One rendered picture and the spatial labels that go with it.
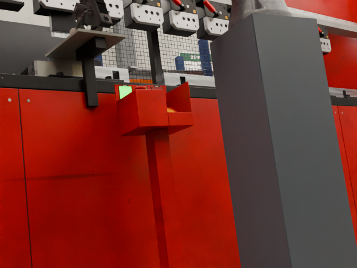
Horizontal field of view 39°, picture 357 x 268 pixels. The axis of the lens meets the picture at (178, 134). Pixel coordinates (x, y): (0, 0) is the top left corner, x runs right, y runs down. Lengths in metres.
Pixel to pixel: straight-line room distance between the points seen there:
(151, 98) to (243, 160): 0.57
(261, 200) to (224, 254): 0.97
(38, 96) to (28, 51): 0.80
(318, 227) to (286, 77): 0.31
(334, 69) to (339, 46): 0.16
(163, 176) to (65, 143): 0.34
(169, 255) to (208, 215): 0.40
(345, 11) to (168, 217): 2.07
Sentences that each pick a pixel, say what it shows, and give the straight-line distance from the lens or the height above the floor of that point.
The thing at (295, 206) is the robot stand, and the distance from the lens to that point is 1.04.
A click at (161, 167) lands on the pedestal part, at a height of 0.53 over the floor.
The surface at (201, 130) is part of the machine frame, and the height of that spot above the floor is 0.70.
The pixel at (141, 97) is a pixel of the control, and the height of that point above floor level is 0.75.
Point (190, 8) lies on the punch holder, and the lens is 2.33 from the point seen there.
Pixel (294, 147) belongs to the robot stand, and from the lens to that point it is 1.06.
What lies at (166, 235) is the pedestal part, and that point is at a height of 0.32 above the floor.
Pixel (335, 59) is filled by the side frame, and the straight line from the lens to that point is 3.64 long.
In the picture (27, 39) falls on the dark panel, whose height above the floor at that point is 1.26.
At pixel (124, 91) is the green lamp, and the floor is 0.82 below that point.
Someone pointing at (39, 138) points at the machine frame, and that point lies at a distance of 1.64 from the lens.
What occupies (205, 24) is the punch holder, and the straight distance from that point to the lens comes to 2.36.
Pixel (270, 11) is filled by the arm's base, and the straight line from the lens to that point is 1.14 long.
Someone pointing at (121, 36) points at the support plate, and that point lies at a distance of 1.74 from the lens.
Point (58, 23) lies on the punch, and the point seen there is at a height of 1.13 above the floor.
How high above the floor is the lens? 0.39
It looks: 9 degrees up
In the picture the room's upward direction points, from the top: 7 degrees counter-clockwise
